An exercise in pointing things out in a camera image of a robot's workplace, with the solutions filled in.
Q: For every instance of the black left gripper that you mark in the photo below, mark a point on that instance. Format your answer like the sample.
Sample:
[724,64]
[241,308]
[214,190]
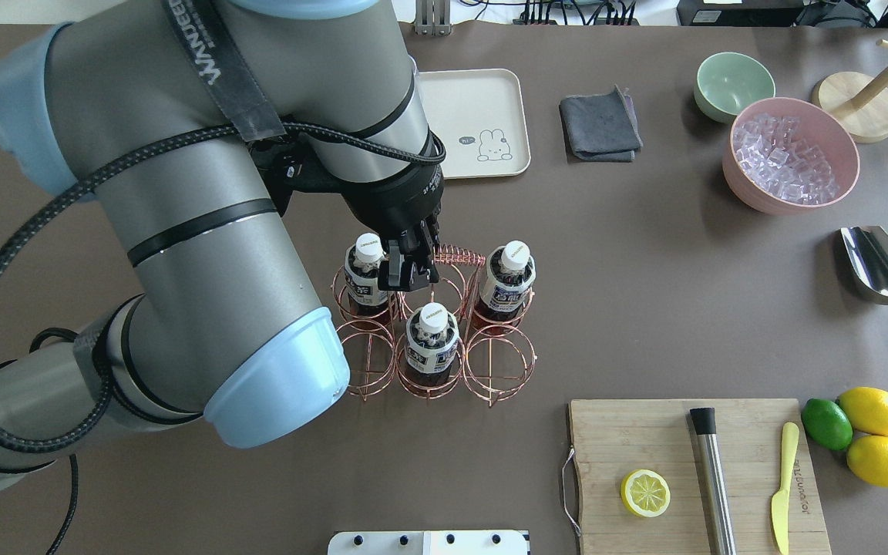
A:
[396,202]

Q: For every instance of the tea bottle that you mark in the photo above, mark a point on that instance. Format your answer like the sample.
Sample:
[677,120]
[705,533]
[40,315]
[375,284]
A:
[361,266]
[431,338]
[508,278]

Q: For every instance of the copper wire bottle basket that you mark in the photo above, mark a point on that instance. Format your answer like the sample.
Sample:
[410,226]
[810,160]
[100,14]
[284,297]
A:
[467,332]

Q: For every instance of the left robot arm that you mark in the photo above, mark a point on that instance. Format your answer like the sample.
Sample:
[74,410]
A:
[184,119]

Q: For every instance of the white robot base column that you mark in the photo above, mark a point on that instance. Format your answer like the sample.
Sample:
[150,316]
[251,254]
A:
[489,541]

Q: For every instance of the tea bottle front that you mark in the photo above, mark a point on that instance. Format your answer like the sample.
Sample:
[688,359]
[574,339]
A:
[508,278]

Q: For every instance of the cream tray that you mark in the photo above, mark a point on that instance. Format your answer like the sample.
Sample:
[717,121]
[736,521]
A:
[479,116]

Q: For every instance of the grey folded cloth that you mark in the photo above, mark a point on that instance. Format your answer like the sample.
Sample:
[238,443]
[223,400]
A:
[601,128]

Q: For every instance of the wooden cutting board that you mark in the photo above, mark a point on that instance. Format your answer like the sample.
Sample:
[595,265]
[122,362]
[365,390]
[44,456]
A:
[613,437]

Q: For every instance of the half lemon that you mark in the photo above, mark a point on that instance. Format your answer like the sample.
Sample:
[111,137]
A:
[645,493]

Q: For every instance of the green bowl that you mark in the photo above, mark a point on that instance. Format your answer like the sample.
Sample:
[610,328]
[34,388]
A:
[727,82]

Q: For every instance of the steel muddler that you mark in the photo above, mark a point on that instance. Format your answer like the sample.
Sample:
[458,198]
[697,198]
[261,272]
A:
[706,432]

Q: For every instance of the pink bowl with ice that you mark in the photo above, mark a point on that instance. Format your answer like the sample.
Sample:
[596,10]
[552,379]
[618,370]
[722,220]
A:
[786,156]

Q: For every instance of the yellow knife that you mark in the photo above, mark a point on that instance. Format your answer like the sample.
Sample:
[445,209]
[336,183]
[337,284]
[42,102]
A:
[779,504]

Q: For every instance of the green lime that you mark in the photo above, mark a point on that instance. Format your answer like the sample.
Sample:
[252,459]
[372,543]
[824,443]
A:
[827,424]

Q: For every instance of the metal ice scoop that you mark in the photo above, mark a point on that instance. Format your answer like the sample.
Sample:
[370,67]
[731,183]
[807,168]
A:
[867,251]

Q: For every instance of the yellow lemon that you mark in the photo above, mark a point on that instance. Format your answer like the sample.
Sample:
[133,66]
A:
[866,409]
[867,458]

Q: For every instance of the wooden stand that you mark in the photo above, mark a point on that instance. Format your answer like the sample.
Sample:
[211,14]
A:
[858,101]

